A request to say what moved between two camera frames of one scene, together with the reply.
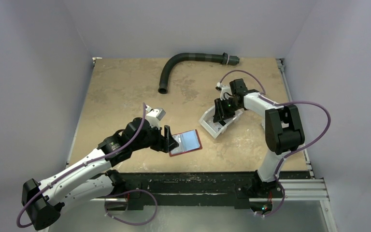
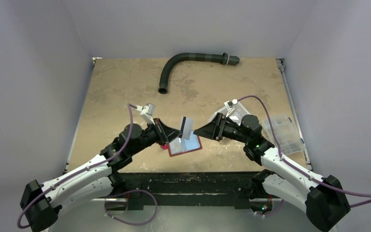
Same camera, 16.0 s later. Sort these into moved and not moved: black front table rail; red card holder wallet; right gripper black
Moved: right gripper black
Not moved: red card holder wallet; black front table rail
